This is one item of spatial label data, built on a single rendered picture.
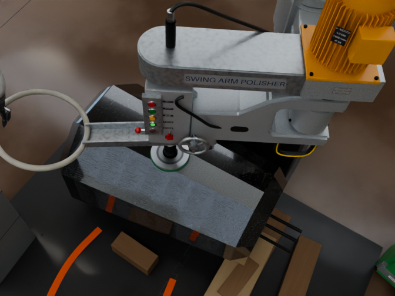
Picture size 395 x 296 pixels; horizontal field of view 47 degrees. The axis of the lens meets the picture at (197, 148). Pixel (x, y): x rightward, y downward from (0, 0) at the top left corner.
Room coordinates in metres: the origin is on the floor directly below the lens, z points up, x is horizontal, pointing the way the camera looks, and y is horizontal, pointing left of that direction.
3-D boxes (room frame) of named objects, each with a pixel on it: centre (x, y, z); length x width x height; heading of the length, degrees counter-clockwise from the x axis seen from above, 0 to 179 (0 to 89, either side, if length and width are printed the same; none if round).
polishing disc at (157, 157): (1.23, 0.15, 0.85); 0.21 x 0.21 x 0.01
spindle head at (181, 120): (1.23, 0.07, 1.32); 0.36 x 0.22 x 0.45; 93
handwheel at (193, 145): (1.11, 0.02, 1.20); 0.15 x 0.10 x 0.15; 93
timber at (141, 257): (0.88, 0.34, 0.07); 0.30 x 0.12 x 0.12; 62
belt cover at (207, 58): (1.25, -0.20, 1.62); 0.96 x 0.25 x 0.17; 93
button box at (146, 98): (1.11, 0.21, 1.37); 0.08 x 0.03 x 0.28; 93
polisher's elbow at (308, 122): (1.27, -0.51, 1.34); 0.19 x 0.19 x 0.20
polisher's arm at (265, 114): (1.24, -0.24, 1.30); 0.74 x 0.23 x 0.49; 93
